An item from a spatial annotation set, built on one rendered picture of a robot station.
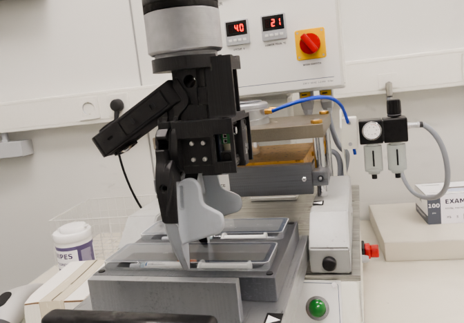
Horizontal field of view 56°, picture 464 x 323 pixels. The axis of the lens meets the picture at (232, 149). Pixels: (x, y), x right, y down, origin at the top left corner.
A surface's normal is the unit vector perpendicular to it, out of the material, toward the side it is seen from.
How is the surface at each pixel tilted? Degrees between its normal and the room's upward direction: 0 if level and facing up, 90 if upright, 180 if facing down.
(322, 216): 41
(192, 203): 79
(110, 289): 90
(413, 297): 0
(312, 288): 65
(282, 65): 90
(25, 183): 90
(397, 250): 90
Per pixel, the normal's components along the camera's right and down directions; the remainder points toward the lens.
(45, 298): -0.11, -0.99
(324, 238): -0.26, -0.64
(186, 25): 0.22, 0.11
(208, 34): 0.74, 0.03
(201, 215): -0.29, -0.02
